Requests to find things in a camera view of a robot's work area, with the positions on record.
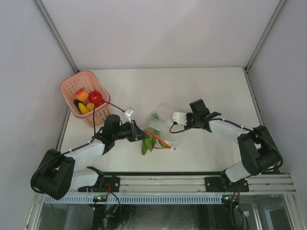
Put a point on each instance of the red fake apple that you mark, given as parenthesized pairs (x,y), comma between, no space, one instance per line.
(95,97)

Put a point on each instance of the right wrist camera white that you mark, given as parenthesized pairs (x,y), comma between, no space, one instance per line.
(179,118)

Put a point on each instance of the green fake lettuce leaf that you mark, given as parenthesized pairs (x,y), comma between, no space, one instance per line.
(153,127)

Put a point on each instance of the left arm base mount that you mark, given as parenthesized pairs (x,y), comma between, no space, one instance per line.
(108,183)

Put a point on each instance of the yellow fake chili pepper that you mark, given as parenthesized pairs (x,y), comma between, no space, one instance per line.
(83,109)

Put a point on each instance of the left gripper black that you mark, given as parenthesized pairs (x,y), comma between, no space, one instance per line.
(136,134)

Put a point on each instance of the orange fake fruit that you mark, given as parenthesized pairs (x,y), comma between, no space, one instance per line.
(90,107)

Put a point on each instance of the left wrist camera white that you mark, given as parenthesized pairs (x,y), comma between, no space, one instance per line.
(128,113)

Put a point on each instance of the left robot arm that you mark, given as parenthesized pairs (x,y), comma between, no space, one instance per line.
(59,173)

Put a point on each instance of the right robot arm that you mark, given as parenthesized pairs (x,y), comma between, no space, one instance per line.
(257,149)

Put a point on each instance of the red orange fake pepper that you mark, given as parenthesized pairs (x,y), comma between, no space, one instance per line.
(99,103)

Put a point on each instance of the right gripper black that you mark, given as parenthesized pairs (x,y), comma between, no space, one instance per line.
(188,126)

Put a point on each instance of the slotted cable duct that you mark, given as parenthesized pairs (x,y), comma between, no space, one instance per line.
(139,199)

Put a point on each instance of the purple fake eggplant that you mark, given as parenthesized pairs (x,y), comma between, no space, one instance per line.
(76,103)

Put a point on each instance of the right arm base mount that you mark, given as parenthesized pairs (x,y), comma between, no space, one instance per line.
(221,183)

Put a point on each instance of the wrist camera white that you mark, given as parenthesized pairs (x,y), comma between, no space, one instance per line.
(179,118)
(128,113)

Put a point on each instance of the aluminium rail frame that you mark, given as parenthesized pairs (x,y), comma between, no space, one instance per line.
(193,184)

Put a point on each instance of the orange fake peach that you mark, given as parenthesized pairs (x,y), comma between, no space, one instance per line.
(82,95)

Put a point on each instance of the pink plastic basket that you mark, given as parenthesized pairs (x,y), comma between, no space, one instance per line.
(90,82)

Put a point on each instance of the clear zip top bag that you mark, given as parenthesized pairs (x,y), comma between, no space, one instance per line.
(170,132)

